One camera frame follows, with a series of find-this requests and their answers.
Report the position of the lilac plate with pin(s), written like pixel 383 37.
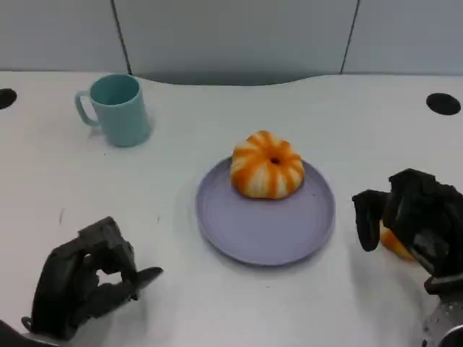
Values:
pixel 264 231

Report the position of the pale green mug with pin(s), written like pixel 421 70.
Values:
pixel 123 115

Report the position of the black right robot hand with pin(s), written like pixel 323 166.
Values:
pixel 423 217

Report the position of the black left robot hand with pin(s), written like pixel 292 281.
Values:
pixel 68 282

